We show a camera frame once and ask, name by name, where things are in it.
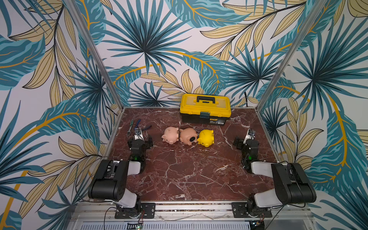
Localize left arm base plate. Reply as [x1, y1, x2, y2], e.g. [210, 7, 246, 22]
[115, 202, 156, 219]

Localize aluminium front rail frame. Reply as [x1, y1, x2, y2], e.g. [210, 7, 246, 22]
[67, 200, 318, 230]

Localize aluminium corner post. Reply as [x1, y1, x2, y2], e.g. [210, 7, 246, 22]
[62, 0, 125, 110]
[255, 0, 328, 111]

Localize light pink piggy bank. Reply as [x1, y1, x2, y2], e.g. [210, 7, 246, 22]
[161, 126, 179, 145]

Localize green handled wrench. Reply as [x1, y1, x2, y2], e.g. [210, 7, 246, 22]
[127, 119, 134, 137]

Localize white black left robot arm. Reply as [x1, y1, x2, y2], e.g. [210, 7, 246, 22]
[88, 137, 153, 209]

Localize right aluminium corner post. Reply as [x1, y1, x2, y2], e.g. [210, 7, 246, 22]
[255, 0, 328, 111]

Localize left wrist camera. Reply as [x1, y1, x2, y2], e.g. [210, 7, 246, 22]
[134, 128, 144, 141]

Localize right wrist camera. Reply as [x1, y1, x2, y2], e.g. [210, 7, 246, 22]
[243, 128, 255, 144]

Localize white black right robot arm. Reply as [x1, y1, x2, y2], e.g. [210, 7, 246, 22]
[233, 137, 317, 209]

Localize left aluminium corner post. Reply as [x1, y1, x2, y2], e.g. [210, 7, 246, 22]
[62, 0, 125, 110]

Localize dark pink piggy bank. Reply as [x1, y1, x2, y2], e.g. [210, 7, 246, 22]
[180, 128, 198, 146]

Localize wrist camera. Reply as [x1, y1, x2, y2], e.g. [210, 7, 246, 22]
[243, 128, 255, 144]
[134, 128, 144, 141]

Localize yellow black plastic toolbox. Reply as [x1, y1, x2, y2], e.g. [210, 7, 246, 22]
[180, 94, 232, 126]

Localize blue handled pliers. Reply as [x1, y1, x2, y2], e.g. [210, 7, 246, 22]
[134, 119, 152, 134]

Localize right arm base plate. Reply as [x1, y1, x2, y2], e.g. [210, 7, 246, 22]
[231, 202, 272, 218]

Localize yellow piggy bank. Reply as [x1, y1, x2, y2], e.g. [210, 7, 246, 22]
[197, 129, 214, 148]

